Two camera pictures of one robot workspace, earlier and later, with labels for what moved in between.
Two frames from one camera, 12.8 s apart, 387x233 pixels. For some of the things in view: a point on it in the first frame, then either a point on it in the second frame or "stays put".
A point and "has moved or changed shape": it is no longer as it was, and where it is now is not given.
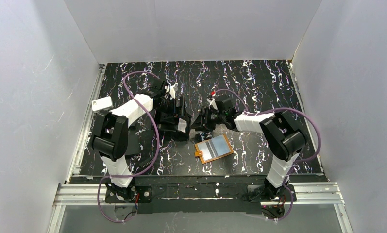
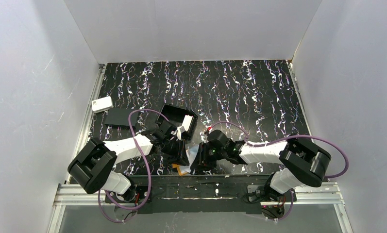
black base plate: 201,195 stays put
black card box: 167,123 stays put
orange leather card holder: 213,148 has moved or changed shape
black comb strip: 145,162 stays put
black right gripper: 203,118 to 205,158
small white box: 101,103 stays put
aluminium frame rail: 79,191 stays put
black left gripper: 173,121 to 177,149
